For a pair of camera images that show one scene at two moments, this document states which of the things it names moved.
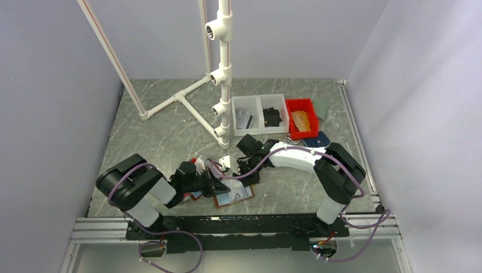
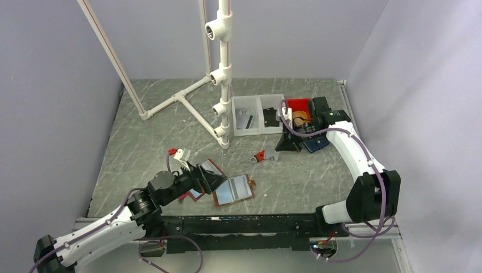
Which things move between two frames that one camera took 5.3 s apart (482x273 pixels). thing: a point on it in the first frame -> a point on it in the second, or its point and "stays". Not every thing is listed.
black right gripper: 247,180 -> 288,141
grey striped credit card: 249,121 stays
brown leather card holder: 238,193 stays
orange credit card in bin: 301,120 stays
